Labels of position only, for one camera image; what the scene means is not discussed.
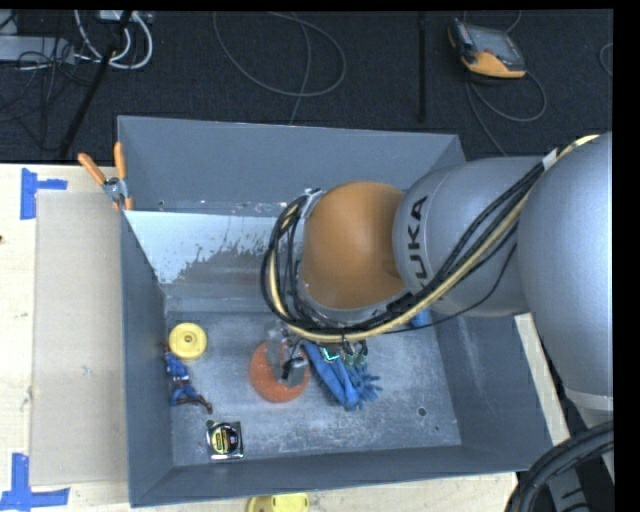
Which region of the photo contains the pale wood flat board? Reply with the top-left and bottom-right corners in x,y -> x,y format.
28,189 -> 132,487

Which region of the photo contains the grey metal bin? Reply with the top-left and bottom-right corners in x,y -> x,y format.
115,115 -> 554,509

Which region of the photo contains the orange round sponge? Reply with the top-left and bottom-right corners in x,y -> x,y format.
248,340 -> 312,404

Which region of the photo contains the yellow round disc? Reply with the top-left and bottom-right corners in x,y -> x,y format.
168,322 -> 209,363

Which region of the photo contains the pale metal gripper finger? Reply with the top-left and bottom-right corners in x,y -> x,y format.
266,322 -> 291,372
283,354 -> 311,387

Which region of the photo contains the blue toy figure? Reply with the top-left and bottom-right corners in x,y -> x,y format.
160,341 -> 214,415

